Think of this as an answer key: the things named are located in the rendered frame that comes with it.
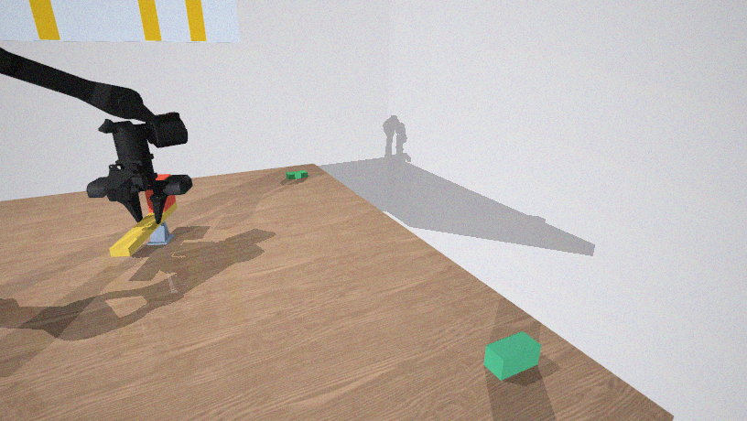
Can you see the yellow bar with red cube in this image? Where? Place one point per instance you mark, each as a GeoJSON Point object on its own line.
{"type": "Point", "coordinates": [138, 234]}

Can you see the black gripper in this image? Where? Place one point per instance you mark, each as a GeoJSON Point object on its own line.
{"type": "Point", "coordinates": [173, 185]}

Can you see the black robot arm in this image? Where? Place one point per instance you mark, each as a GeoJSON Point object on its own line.
{"type": "Point", "coordinates": [130, 139]}

